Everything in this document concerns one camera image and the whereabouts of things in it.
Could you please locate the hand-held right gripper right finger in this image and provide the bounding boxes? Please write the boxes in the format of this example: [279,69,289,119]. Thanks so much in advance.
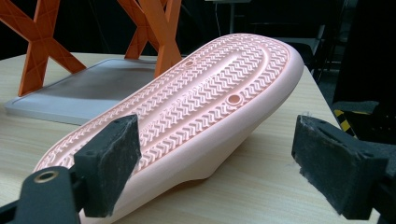
[291,115,390,220]

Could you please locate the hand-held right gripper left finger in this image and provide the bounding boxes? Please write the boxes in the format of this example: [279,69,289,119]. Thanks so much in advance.
[73,114,143,218]

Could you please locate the white shoe rack orange supports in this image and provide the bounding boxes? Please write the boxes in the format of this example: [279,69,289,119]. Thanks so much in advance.
[0,0,183,126]

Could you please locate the pink rubber slipper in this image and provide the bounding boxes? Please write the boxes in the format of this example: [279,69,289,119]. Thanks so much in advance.
[33,33,305,224]

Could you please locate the black stand striped base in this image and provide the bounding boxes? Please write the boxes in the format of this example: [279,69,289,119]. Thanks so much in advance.
[331,101,396,145]

